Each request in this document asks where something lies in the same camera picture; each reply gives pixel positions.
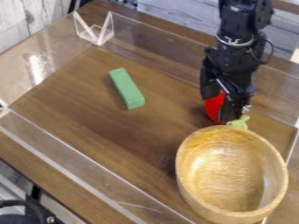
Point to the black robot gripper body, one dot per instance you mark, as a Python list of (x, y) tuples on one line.
[(233, 61)]

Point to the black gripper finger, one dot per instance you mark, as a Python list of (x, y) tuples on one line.
[(233, 108), (210, 88)]

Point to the red plush strawberry toy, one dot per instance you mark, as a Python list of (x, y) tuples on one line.
[(213, 108)]

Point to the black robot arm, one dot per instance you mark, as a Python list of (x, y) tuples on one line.
[(245, 18)]

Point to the green rectangular block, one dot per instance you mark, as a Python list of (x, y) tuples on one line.
[(127, 88)]

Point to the wooden bowl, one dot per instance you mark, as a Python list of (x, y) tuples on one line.
[(231, 175)]

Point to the clear acrylic tray wall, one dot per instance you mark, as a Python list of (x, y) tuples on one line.
[(100, 157)]

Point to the clear acrylic corner bracket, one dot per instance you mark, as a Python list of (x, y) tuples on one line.
[(95, 34)]

